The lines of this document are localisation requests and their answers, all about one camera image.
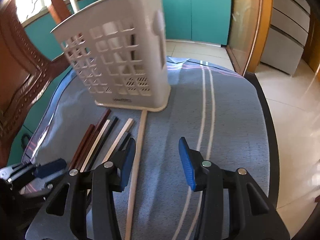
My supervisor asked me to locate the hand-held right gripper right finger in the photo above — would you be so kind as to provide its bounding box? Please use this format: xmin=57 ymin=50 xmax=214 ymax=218
xmin=178 ymin=137 xmax=284 ymax=240

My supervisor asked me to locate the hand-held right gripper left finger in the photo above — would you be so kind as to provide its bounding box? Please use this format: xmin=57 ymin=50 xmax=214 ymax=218
xmin=35 ymin=137 xmax=137 ymax=240

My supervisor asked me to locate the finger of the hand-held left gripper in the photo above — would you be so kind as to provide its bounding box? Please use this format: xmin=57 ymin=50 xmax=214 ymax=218
xmin=0 ymin=158 xmax=67 ymax=182
xmin=19 ymin=177 xmax=54 ymax=197

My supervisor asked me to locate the black chopstick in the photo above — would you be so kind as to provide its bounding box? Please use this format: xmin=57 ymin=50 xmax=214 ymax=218
xmin=116 ymin=132 xmax=132 ymax=155
xmin=86 ymin=116 xmax=120 ymax=172

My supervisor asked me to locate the cream chopstick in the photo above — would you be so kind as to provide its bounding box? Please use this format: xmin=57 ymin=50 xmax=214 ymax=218
xmin=79 ymin=119 xmax=111 ymax=172
xmin=101 ymin=118 xmax=135 ymax=164

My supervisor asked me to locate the long light wooden chopstick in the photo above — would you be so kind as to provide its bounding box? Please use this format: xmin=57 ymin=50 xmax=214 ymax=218
xmin=124 ymin=109 xmax=148 ymax=240

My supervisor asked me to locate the white plastic utensil holder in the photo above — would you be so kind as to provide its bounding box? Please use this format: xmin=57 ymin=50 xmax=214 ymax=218
xmin=51 ymin=0 xmax=172 ymax=112

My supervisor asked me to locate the blue striped cloth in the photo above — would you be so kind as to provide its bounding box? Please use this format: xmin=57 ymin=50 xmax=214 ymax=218
xmin=21 ymin=55 xmax=272 ymax=240

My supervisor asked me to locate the carved wooden chair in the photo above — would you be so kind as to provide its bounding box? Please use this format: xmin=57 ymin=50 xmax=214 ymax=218
xmin=0 ymin=0 xmax=84 ymax=137

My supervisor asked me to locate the wood framed glass door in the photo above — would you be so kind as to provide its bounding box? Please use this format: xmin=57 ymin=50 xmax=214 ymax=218
xmin=226 ymin=0 xmax=273 ymax=77

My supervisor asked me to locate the grey refrigerator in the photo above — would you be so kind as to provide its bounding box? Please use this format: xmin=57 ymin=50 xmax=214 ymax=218
xmin=259 ymin=0 xmax=312 ymax=76

